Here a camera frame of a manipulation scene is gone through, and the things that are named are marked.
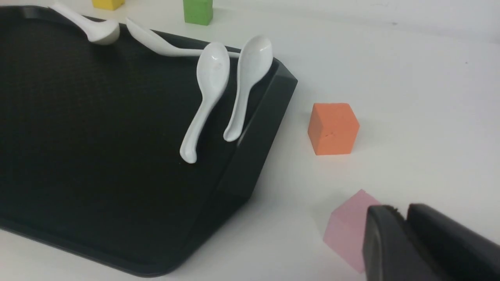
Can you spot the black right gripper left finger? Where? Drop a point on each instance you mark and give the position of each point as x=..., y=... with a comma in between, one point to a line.
x=391, y=251

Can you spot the orange foam cube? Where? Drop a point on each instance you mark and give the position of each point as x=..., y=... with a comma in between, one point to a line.
x=333, y=128

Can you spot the yellow foam cube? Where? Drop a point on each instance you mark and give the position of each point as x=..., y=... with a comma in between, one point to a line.
x=108, y=5

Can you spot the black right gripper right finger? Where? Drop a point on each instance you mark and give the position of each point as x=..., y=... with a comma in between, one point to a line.
x=462, y=253

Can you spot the green foam cube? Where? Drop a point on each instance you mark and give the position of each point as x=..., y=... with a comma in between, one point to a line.
x=199, y=12

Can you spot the white ceramic soup spoon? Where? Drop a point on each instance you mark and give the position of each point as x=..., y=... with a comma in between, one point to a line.
x=255, y=61
x=102, y=33
x=212, y=73
x=156, y=43

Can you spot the black plastic tray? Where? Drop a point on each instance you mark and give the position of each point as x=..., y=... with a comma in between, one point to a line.
x=90, y=145

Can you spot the pink foam cube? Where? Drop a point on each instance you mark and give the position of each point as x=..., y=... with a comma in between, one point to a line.
x=345, y=229

